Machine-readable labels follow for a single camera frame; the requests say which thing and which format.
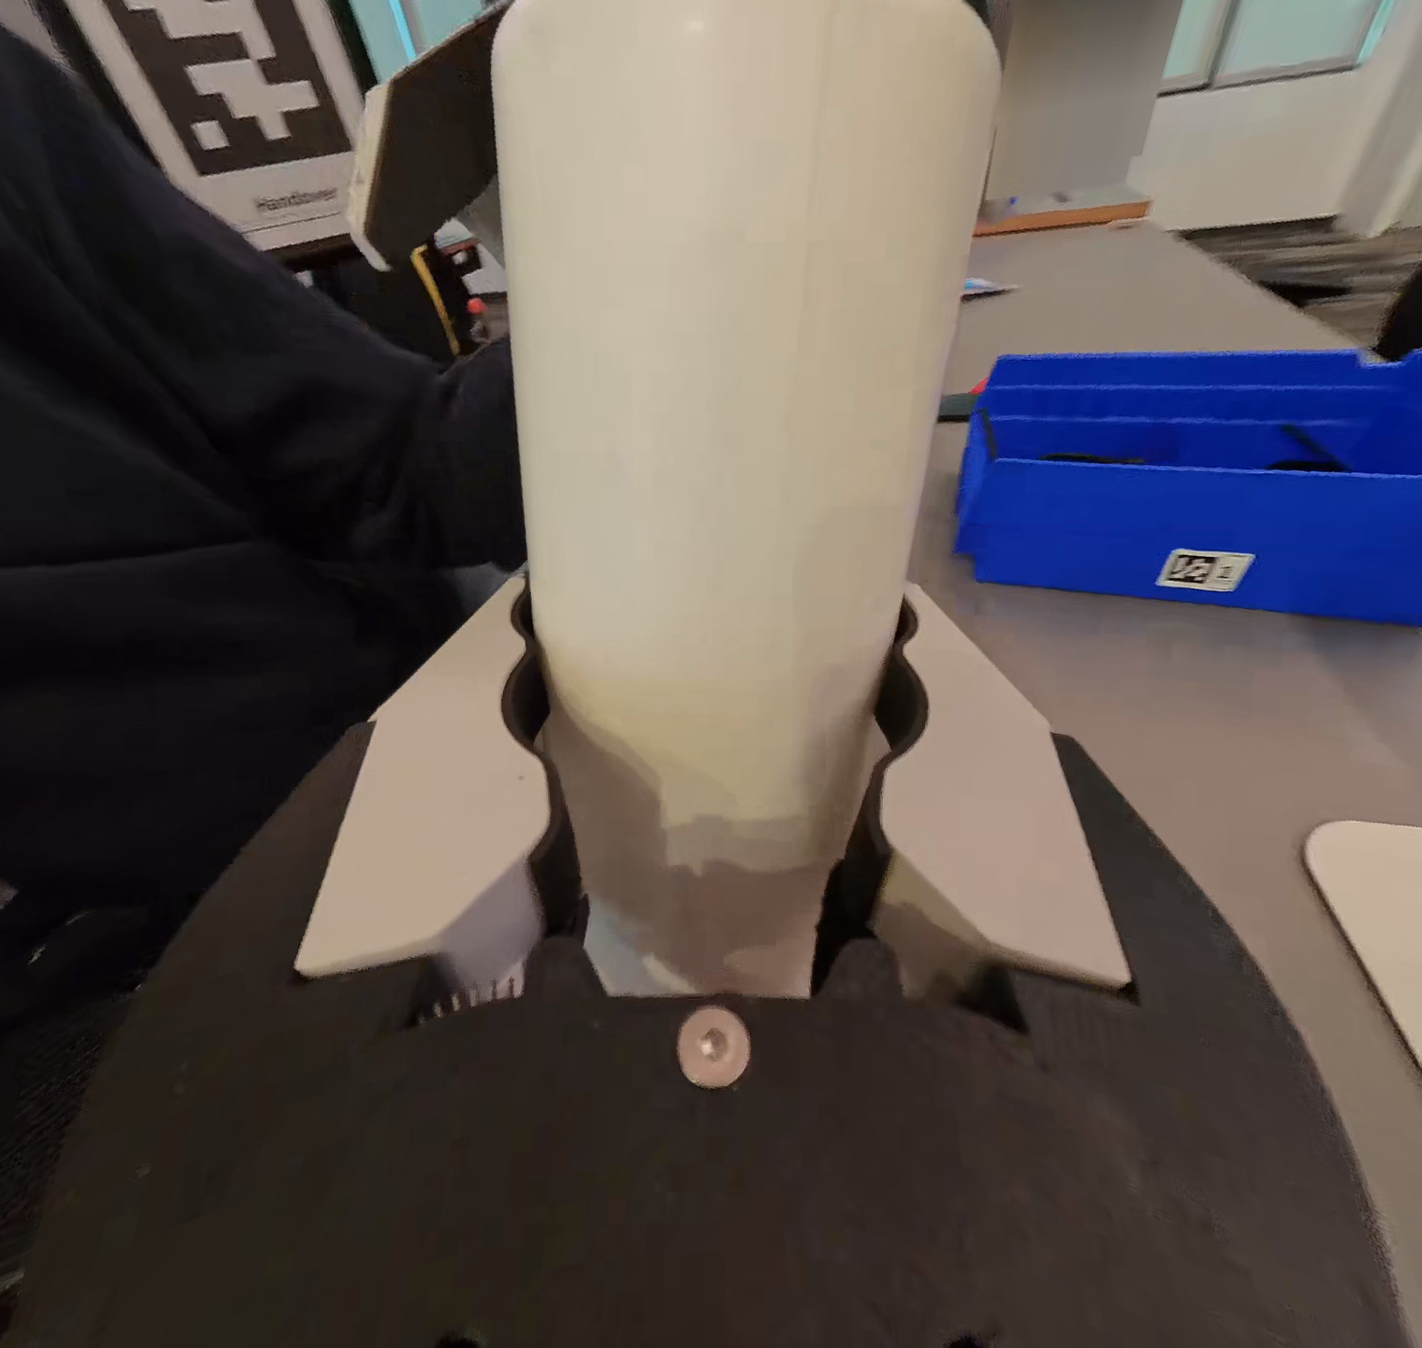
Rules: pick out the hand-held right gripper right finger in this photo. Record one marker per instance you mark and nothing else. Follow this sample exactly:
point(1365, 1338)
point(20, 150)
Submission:
point(1000, 837)

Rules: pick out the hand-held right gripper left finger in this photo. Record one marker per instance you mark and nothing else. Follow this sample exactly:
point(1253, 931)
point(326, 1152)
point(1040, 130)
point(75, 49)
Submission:
point(412, 837)

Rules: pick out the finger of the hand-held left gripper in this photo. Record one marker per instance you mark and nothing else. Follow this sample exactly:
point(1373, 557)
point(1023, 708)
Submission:
point(433, 149)

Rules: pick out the white bottle with black cap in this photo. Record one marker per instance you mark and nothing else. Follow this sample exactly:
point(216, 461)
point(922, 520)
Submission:
point(735, 326)

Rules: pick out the blue plastic bin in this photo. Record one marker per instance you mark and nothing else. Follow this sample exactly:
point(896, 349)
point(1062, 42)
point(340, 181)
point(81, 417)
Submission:
point(1179, 504)

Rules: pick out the framed black and white sign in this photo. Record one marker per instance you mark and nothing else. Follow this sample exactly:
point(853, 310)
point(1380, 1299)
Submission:
point(222, 59)

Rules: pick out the person's dark clothing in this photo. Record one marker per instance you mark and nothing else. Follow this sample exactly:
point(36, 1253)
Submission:
point(200, 504)

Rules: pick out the long wooden table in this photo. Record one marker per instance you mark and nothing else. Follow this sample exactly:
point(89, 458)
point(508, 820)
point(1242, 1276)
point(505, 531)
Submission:
point(1067, 215)

